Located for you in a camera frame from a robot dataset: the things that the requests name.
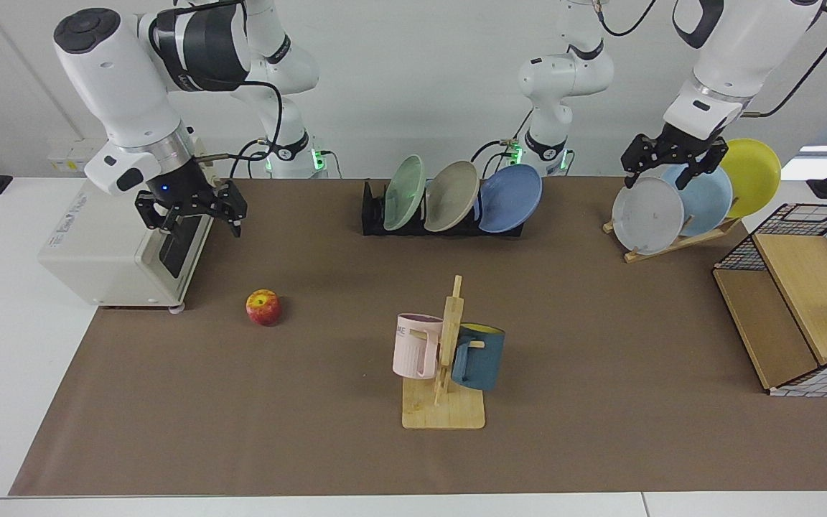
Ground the red yellow apple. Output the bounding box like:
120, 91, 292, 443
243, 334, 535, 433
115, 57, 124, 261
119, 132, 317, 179
246, 289, 283, 327

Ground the light blue plate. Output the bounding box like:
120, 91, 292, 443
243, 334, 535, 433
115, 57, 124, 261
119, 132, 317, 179
661, 164, 734, 238

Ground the grey plate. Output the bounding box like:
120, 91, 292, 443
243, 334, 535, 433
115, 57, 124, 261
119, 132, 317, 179
612, 177, 686, 256

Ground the yellow plate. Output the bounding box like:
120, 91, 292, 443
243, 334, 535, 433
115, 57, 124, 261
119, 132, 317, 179
719, 138, 782, 220

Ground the wooden plate rack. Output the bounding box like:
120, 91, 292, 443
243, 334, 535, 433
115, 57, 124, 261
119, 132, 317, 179
602, 215, 741, 264

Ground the black dish rack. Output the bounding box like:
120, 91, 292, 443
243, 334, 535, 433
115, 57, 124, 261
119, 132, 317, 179
361, 180, 525, 238

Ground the pale green plate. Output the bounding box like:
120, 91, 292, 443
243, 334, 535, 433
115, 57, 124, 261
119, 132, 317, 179
383, 154, 427, 232

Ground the beige plate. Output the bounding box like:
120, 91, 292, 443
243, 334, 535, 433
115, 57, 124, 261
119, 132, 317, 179
424, 160, 480, 233

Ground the pale toaster oven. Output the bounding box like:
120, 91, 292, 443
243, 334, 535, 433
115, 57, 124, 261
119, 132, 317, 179
38, 176, 215, 315

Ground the brown table cloth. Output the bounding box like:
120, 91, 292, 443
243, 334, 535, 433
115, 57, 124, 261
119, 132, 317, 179
9, 177, 827, 496

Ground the pink cup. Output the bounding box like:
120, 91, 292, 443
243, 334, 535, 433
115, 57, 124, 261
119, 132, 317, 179
393, 313, 444, 379

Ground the dark teal cup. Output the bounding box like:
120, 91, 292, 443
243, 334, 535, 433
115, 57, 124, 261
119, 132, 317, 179
451, 323, 506, 392

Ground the wooden cup stand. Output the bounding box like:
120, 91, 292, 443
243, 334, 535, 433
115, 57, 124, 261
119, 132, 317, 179
401, 275, 487, 430

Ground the white wall socket strip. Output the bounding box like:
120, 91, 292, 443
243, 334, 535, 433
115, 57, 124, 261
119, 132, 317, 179
47, 139, 109, 174

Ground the wire basket with wooden floor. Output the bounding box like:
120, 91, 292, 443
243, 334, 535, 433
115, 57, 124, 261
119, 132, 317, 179
712, 203, 827, 398

